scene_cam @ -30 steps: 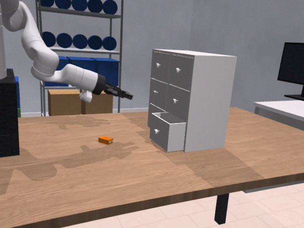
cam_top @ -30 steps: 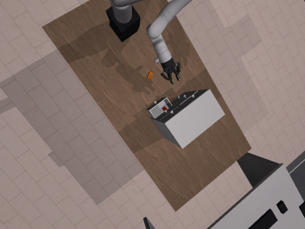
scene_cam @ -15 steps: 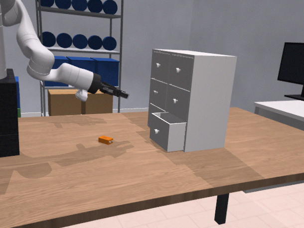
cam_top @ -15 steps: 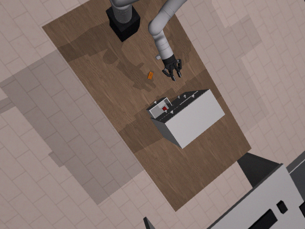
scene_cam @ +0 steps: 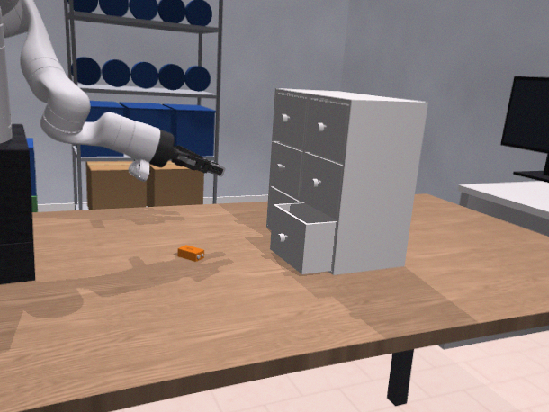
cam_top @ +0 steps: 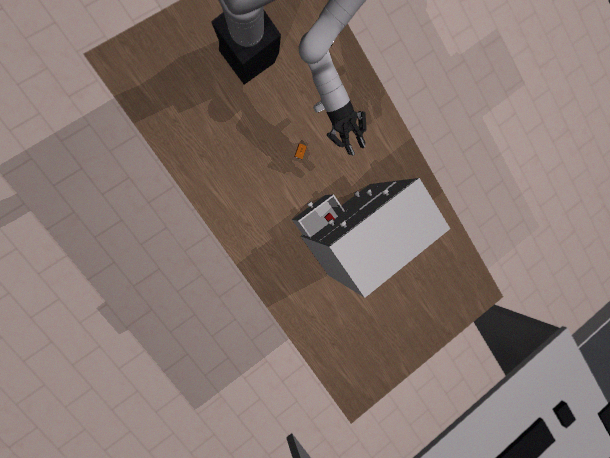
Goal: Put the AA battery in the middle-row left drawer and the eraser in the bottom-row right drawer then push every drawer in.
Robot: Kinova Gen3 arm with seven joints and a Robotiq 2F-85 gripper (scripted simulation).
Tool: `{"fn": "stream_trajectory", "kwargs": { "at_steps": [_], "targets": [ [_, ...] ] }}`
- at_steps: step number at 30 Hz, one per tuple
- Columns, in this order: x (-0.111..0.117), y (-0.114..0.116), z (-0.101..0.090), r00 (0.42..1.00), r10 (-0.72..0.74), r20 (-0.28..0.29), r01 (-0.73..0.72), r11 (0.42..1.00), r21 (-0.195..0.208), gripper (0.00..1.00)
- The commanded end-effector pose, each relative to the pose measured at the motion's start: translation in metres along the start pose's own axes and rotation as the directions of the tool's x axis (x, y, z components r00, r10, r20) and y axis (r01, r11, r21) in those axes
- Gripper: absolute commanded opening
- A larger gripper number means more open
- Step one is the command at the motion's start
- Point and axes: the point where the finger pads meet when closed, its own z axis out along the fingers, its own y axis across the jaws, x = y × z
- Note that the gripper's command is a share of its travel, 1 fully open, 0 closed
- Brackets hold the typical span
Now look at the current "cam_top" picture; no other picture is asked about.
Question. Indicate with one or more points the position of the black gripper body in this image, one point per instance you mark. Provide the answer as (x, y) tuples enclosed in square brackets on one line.
[(336, 117)]

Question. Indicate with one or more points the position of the grey chest of drawers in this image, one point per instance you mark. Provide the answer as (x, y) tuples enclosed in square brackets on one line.
[(384, 242)]

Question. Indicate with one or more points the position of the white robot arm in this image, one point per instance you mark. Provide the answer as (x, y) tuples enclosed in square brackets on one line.
[(245, 21)]

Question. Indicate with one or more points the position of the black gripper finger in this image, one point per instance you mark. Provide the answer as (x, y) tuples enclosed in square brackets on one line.
[(332, 135), (358, 131)]

